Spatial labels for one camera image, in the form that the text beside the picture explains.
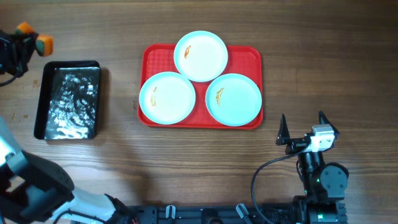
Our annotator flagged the pale blue plate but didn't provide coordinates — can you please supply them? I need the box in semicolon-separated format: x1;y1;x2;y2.
139;72;196;125
174;30;228;82
205;73;262;127

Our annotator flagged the black mounting rail base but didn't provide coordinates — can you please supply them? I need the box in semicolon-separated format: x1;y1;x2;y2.
127;202;348;224

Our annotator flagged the orange and green sponge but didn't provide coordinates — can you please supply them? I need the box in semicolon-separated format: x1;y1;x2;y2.
16;22;53;57

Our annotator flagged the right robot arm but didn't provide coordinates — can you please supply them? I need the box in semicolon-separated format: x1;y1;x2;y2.
276;111;349;224

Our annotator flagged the black rectangular water tray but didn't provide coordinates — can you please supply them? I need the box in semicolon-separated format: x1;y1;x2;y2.
34;60;101;140

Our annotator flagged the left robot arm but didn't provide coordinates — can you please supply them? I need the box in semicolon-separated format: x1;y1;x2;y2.
1;28;139;223

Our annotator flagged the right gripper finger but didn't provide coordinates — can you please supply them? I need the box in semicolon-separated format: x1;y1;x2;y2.
318;110;340;135
275;114;291;146

